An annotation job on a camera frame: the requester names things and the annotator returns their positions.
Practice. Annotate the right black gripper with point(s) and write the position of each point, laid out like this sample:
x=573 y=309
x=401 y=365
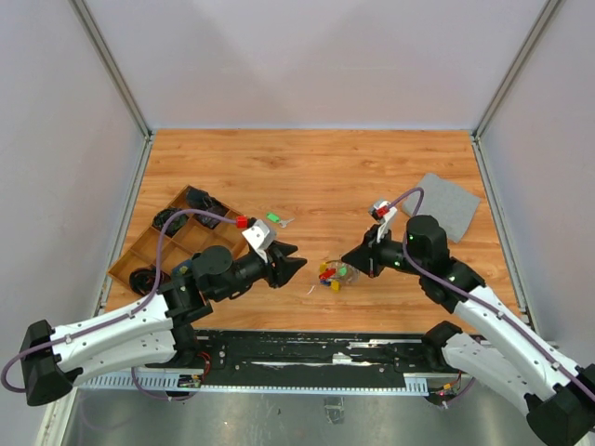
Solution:
x=365 y=257

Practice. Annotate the green tagged key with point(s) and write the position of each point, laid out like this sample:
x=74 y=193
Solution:
x=282 y=222

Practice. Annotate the wooden compartment tray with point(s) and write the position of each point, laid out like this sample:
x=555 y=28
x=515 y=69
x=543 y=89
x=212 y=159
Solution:
x=183 y=238

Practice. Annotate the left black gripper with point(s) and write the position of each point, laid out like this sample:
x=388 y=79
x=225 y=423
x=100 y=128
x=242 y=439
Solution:
x=285 y=267

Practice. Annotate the grey cloth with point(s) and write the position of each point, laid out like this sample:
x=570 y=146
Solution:
x=451 y=205

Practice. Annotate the black items in tray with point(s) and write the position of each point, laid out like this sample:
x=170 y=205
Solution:
x=202 y=200

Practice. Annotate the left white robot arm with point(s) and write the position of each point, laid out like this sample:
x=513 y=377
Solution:
x=154 y=330

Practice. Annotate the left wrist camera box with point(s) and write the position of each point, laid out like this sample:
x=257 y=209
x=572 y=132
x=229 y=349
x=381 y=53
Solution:
x=260 y=237

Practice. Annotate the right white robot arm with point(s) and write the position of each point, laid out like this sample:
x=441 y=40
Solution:
x=553 y=392

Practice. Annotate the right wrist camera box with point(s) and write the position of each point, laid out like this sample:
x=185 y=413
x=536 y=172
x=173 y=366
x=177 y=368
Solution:
x=383 y=212

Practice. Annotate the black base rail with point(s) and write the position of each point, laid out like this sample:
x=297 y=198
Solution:
x=322 y=360

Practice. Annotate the keyring with coloured keys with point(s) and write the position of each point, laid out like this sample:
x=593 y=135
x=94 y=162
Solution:
x=335 y=275

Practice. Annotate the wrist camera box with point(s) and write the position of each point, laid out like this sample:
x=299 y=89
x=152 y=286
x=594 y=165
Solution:
x=260 y=237
x=383 y=212

